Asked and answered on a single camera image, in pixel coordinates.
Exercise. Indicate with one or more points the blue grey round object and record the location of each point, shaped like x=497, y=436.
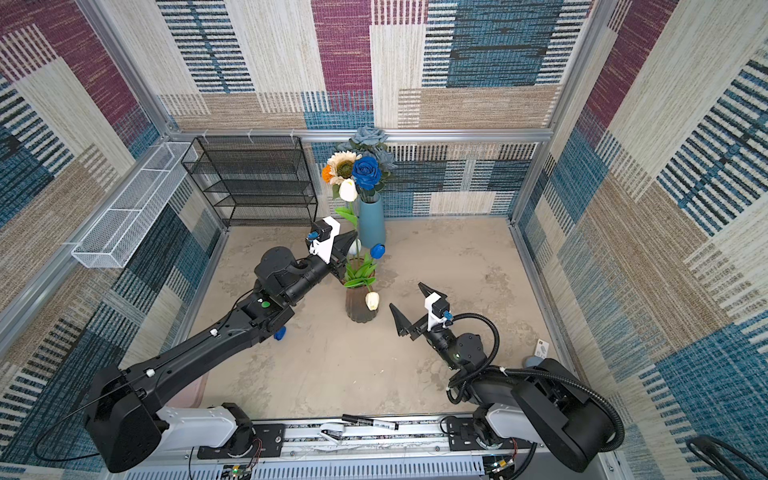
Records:
x=532, y=361

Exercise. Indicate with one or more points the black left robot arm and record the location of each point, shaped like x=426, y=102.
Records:
x=123, y=421

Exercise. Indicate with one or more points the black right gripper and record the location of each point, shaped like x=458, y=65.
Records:
x=404, y=326

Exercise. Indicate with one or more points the white tulip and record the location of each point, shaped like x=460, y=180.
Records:
x=364, y=297

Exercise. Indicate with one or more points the black wire mesh shelf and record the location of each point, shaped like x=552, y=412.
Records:
x=253, y=181

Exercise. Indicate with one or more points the white wire mesh basket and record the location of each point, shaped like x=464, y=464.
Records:
x=121, y=228

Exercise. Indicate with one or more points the dusty blue rose bouquet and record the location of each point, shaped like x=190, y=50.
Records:
x=371, y=141

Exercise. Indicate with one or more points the dark blue tulip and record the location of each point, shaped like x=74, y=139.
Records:
x=369, y=265
x=279, y=335

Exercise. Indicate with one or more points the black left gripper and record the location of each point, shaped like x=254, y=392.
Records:
x=339, y=252

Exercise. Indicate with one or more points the orange marigold flower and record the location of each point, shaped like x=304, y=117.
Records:
x=328, y=174

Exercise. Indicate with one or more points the black marker pen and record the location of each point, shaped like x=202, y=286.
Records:
x=369, y=422

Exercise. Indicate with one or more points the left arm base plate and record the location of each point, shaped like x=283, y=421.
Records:
x=259, y=440

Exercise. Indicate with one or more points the pink tray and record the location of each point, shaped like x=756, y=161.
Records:
x=190, y=396

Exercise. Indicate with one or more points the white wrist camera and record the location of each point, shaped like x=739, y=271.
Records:
x=320, y=240
x=438, y=310

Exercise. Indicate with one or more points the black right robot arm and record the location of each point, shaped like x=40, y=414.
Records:
x=542, y=405

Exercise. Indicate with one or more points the small white tag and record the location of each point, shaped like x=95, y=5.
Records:
x=541, y=349

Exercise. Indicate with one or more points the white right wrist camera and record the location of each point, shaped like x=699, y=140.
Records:
x=438, y=310

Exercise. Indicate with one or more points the dark red glass vase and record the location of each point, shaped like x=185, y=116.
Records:
x=357, y=315

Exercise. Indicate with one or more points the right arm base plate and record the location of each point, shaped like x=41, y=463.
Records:
x=467, y=433

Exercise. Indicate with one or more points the light blue tulip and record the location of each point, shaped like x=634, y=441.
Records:
x=348, y=193

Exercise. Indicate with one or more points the light blue ceramic vase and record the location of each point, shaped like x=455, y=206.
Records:
x=372, y=230

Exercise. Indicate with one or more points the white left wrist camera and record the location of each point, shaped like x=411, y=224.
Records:
x=320, y=240

